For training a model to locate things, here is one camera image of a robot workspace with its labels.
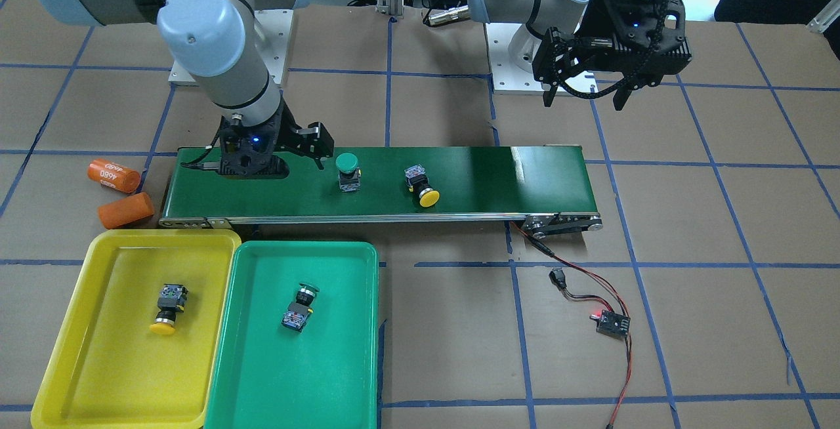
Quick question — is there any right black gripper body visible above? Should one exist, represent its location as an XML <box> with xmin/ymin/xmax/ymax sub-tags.
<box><xmin>217</xmin><ymin>91</ymin><xmax>334</xmax><ymax>177</ymax></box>

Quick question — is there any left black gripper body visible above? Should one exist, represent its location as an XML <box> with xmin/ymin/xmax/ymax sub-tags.
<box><xmin>533</xmin><ymin>0</ymin><xmax>692</xmax><ymax>99</ymax></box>

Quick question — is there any green push button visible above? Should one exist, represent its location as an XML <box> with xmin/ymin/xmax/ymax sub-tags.
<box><xmin>335</xmin><ymin>153</ymin><xmax>361</xmax><ymax>192</ymax></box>
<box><xmin>281</xmin><ymin>282</ymin><xmax>320</xmax><ymax>333</ymax></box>

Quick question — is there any yellow push button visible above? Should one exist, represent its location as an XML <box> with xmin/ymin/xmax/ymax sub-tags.
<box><xmin>404</xmin><ymin>164</ymin><xmax>440</xmax><ymax>208</ymax></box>
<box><xmin>149</xmin><ymin>283</ymin><xmax>189</xmax><ymax>335</ymax></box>

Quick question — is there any orange cylinder with 4680 print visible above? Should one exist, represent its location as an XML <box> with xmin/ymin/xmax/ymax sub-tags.
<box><xmin>87</xmin><ymin>158</ymin><xmax>141</xmax><ymax>194</ymax></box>

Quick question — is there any plain orange cylinder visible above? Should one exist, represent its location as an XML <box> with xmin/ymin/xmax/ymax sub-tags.
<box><xmin>97</xmin><ymin>192</ymin><xmax>155</xmax><ymax>230</ymax></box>

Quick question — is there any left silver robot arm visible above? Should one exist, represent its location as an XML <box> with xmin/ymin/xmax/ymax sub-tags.
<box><xmin>467</xmin><ymin>0</ymin><xmax>692</xmax><ymax>110</ymax></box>

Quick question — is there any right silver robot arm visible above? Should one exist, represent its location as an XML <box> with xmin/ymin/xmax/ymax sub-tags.
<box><xmin>39</xmin><ymin>0</ymin><xmax>334</xmax><ymax>178</ymax></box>

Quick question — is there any green conveyor belt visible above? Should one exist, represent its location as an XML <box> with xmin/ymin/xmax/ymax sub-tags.
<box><xmin>159</xmin><ymin>146</ymin><xmax>602</xmax><ymax>238</ymax></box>

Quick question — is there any yellow plastic tray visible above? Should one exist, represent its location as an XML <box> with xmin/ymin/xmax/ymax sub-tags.
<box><xmin>31</xmin><ymin>230</ymin><xmax>241</xmax><ymax>428</ymax></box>

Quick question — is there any green plastic tray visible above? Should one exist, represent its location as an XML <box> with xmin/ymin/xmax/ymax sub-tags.
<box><xmin>204</xmin><ymin>241</ymin><xmax>380</xmax><ymax>428</ymax></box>

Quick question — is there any small black controller board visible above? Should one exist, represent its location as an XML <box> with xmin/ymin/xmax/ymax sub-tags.
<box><xmin>591</xmin><ymin>310</ymin><xmax>631</xmax><ymax>338</ymax></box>

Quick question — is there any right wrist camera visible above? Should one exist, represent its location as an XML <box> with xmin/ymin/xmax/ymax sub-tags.
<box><xmin>180</xmin><ymin>129</ymin><xmax>290</xmax><ymax>180</ymax></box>

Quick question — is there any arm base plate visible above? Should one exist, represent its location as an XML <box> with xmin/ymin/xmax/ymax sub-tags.
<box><xmin>484</xmin><ymin>22</ymin><xmax>598</xmax><ymax>95</ymax></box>
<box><xmin>168</xmin><ymin>9</ymin><xmax>295</xmax><ymax>86</ymax></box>

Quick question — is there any red black power cable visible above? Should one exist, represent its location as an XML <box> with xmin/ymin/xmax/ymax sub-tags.
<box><xmin>509</xmin><ymin>219</ymin><xmax>635</xmax><ymax>429</ymax></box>

